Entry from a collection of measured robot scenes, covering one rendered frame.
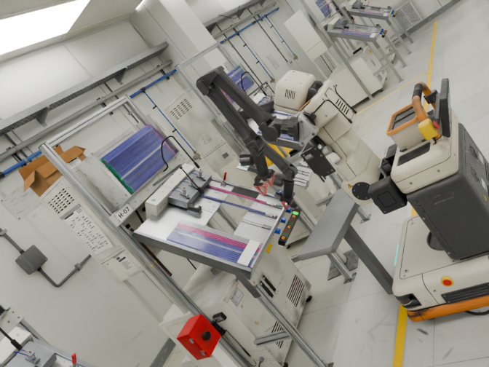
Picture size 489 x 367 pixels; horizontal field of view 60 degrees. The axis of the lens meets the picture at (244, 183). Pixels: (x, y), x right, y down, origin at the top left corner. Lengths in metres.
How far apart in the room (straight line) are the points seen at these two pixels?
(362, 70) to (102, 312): 4.93
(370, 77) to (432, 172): 5.07
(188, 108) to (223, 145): 0.44
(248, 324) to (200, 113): 1.83
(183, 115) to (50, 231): 1.50
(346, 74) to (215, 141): 3.62
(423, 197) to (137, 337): 2.90
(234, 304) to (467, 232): 1.30
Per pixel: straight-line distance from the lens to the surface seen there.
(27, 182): 2.82
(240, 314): 2.57
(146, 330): 4.15
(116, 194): 2.55
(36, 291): 3.79
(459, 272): 2.13
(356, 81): 6.91
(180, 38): 5.76
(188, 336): 2.08
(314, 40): 6.86
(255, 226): 2.53
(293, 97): 2.01
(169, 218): 2.57
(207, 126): 3.66
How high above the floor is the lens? 1.51
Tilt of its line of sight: 11 degrees down
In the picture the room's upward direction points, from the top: 40 degrees counter-clockwise
